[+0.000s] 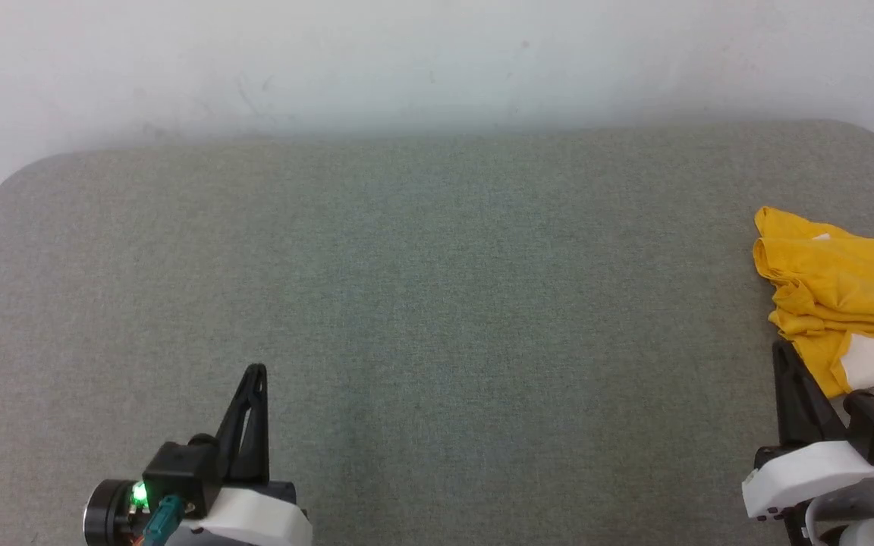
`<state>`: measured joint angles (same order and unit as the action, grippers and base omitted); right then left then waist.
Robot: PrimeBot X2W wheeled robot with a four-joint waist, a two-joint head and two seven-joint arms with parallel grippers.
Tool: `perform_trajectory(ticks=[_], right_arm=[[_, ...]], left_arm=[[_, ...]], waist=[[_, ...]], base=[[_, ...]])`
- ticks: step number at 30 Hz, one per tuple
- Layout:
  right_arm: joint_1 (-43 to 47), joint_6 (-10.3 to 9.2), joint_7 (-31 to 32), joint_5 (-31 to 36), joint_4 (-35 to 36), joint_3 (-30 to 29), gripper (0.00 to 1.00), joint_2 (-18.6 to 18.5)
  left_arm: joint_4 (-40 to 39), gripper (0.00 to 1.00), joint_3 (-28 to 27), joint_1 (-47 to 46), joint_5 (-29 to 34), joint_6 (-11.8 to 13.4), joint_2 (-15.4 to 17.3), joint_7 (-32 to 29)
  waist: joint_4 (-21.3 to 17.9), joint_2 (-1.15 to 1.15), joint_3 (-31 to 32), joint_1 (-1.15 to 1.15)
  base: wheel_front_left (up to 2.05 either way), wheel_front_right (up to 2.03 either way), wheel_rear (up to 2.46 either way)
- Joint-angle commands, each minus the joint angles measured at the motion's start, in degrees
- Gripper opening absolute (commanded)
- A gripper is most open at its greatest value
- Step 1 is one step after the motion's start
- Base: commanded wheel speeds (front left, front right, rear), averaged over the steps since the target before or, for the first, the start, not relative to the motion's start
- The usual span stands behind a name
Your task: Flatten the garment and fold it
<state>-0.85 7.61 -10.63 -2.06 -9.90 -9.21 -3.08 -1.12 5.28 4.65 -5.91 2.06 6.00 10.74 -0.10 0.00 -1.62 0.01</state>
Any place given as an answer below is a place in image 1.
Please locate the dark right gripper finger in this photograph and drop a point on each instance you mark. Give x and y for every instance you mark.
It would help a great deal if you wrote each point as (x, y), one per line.
(801, 409)

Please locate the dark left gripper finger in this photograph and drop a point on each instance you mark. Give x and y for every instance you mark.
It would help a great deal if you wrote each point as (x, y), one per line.
(249, 440)

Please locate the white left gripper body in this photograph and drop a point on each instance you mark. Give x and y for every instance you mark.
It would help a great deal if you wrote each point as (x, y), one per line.
(255, 519)

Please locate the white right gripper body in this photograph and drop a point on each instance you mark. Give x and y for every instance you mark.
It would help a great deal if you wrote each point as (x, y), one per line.
(809, 478)

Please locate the yellow tiger print garment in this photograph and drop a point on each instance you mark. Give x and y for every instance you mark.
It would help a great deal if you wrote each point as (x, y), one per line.
(839, 288)

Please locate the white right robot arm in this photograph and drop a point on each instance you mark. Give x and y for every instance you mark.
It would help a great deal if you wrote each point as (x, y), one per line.
(869, 527)

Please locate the grey fabric sofa cushion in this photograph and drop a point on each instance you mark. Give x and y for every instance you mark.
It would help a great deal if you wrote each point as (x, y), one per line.
(444, 318)

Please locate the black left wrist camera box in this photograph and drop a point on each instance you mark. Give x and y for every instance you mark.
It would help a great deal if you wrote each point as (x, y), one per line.
(183, 470)

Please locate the teal left camera connector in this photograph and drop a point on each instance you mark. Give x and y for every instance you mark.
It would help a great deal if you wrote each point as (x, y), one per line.
(162, 522)

